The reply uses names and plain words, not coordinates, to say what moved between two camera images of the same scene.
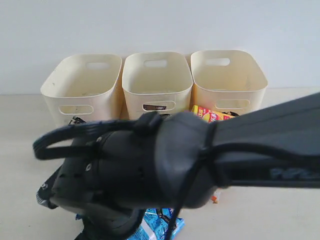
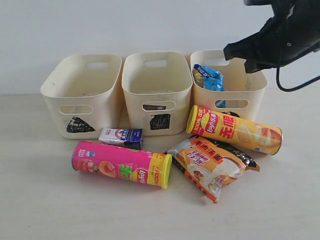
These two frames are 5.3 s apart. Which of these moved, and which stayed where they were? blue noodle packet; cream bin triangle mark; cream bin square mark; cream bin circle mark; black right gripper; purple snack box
Moved: black right gripper; blue noodle packet
Stayed: cream bin circle mark; cream bin triangle mark; cream bin square mark; purple snack box
